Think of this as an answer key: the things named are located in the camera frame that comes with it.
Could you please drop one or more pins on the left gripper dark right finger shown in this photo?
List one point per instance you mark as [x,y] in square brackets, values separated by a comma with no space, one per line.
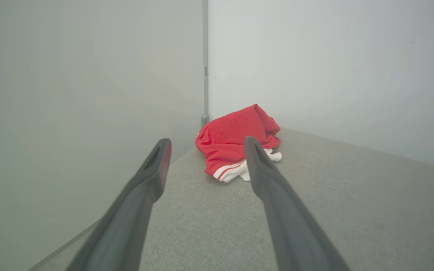
[292,226]

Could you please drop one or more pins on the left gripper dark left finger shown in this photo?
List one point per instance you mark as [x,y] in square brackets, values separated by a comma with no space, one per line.
[126,222]

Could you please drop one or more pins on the red white Bulls jersey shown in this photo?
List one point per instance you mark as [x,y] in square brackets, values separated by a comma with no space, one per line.
[226,139]

